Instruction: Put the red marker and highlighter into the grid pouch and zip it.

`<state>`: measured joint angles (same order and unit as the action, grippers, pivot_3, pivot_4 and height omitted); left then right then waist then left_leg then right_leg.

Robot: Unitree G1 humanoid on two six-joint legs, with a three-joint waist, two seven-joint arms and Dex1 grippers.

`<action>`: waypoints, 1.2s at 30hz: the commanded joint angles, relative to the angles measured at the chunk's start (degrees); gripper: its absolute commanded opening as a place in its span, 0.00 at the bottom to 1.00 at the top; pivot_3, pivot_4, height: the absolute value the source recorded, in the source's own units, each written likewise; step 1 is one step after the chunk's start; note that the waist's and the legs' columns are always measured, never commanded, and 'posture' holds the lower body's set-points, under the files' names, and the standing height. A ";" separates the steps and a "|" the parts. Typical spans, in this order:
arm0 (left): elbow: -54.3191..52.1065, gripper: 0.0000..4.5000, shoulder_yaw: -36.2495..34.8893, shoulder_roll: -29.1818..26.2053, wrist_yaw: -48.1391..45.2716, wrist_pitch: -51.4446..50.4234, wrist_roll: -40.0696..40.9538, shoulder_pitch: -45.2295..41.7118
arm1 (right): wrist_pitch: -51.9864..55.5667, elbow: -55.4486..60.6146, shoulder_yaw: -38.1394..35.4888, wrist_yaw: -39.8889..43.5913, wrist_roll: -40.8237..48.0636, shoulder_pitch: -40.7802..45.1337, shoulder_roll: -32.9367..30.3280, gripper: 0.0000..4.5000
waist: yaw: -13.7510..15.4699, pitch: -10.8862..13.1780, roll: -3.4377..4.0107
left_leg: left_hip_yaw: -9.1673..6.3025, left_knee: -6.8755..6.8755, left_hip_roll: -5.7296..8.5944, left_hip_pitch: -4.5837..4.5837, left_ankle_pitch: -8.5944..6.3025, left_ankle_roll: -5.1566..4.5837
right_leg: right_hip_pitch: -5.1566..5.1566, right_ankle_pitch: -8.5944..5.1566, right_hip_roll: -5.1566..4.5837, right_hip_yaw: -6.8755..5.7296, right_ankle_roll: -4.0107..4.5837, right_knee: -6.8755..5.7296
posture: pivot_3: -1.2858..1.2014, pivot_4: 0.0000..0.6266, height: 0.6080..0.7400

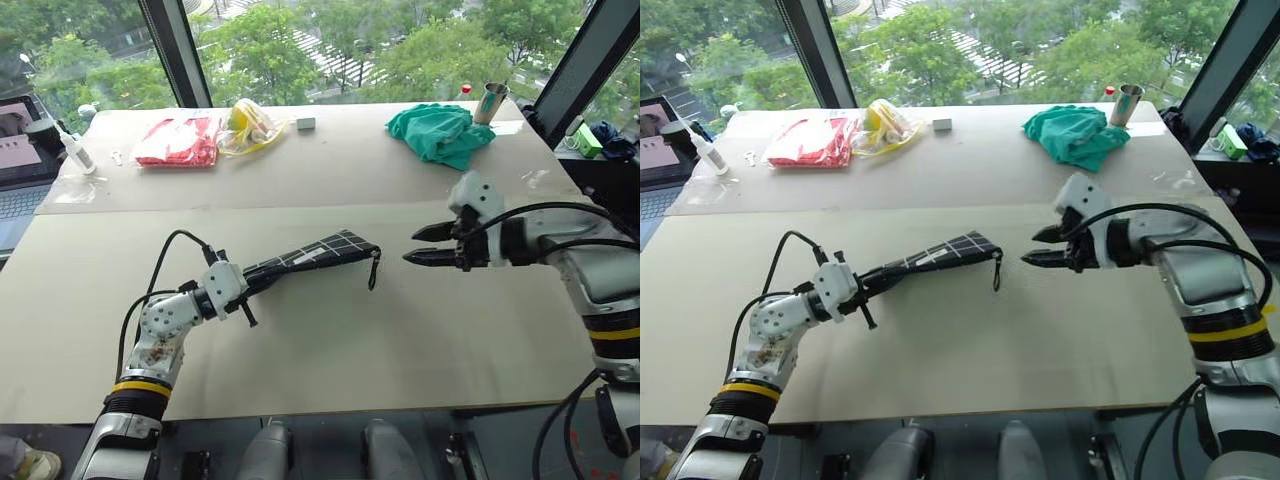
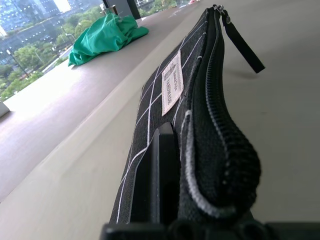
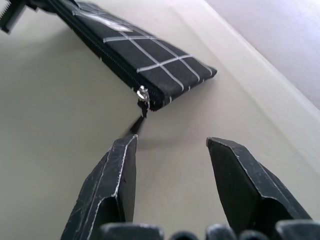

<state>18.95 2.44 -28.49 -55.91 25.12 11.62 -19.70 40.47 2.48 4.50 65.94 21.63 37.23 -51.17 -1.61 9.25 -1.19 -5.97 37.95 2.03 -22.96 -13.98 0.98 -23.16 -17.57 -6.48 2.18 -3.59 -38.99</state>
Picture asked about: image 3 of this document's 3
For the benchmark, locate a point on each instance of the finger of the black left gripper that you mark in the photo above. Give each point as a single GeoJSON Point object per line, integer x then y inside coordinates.
{"type": "Point", "coordinates": [15, 12]}

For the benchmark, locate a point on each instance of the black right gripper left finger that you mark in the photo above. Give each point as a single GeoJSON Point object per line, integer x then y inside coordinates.
{"type": "Point", "coordinates": [110, 182]}

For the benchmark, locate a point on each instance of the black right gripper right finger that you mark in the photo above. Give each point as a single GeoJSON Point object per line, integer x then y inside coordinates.
{"type": "Point", "coordinates": [240, 180]}

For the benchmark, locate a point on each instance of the black checkered pencil pouch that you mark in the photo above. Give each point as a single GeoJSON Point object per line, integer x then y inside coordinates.
{"type": "Point", "coordinates": [150, 57]}

